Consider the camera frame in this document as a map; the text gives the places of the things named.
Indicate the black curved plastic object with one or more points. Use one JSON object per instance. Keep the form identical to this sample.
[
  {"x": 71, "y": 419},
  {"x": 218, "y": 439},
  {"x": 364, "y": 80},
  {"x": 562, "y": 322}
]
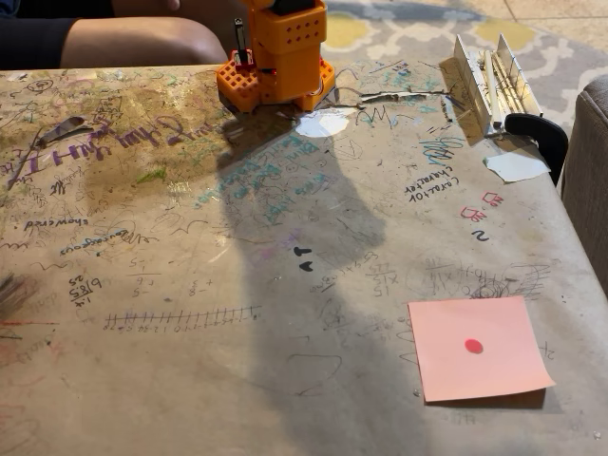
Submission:
[{"x": 541, "y": 130}]

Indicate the grey sofa armrest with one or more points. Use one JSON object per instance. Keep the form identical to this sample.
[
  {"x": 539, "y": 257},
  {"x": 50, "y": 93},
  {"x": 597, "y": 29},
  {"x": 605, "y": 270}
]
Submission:
[{"x": 589, "y": 180}]

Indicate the grey yellow patterned rug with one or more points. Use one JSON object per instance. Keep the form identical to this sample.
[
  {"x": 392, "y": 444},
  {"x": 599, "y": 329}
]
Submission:
[{"x": 408, "y": 33}]

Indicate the person's bare leg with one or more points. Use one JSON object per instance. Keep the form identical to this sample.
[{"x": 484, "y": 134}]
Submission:
[{"x": 142, "y": 43}]

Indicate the black shorts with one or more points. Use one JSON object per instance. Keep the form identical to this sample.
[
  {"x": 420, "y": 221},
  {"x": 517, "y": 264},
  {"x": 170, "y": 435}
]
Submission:
[{"x": 33, "y": 40}]

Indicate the white torn paper scrap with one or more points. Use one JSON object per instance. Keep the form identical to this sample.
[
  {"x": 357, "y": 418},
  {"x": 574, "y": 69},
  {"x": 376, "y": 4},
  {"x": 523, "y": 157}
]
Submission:
[{"x": 515, "y": 167}]

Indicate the brown scribbled paper table cover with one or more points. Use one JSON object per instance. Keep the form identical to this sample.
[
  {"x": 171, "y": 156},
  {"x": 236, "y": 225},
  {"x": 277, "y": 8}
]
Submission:
[{"x": 190, "y": 380}]

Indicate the pink square sticky note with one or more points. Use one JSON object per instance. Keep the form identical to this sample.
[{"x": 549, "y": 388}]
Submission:
[{"x": 470, "y": 370}]

